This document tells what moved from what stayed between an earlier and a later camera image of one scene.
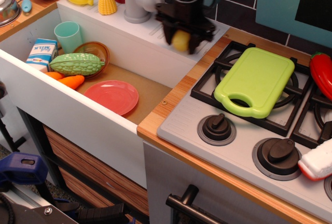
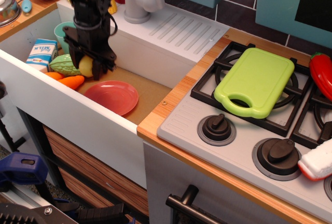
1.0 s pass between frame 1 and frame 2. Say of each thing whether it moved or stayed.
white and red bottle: stayed
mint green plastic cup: stayed
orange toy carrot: stayed
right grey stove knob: stayed
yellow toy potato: moved
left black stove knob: stayed
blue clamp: stayed
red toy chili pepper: stayed
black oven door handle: stayed
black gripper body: moved
